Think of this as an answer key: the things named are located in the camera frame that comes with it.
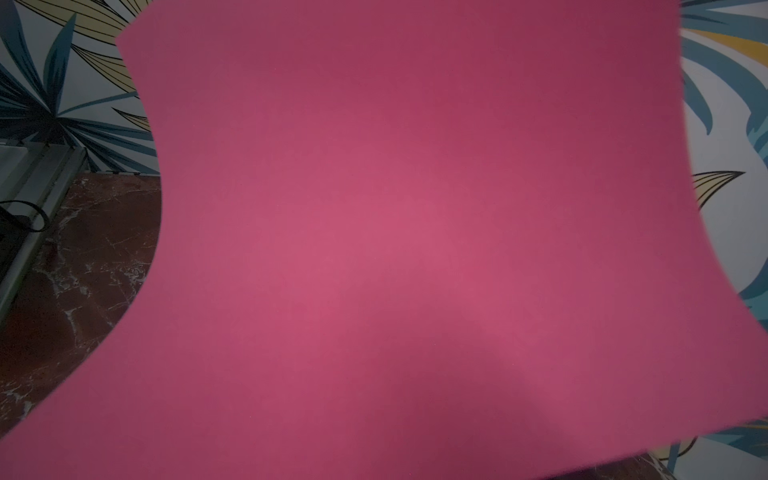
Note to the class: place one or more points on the pink square paper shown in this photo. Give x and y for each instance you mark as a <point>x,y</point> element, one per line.
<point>408,240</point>

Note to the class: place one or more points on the aluminium front rail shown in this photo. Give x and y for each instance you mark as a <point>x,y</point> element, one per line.
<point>35,178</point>

